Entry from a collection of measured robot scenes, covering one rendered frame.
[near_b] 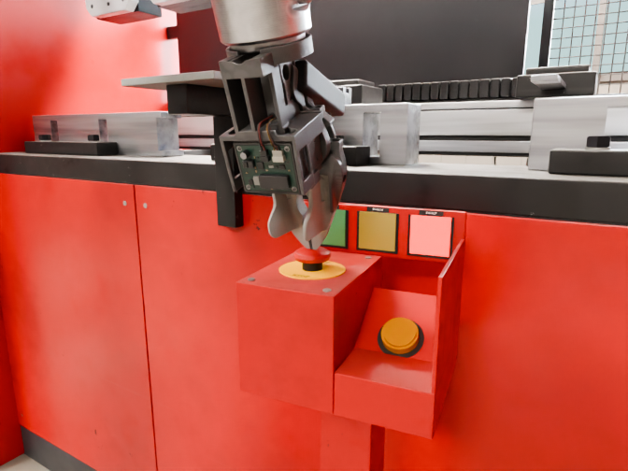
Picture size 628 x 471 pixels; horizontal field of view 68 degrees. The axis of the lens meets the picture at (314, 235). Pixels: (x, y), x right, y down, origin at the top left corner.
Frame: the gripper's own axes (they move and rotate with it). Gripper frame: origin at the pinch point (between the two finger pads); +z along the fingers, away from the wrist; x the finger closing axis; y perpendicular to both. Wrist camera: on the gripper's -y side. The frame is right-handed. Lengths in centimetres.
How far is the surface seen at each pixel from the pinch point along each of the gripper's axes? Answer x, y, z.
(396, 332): 9.4, 3.7, 8.5
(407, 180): 6.3, -16.6, 1.2
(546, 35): 23, -111, 2
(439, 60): -2, -88, 2
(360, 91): -12, -55, 0
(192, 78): -19.8, -12.1, -14.3
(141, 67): -100, -90, -2
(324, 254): 1.6, 1.5, 1.3
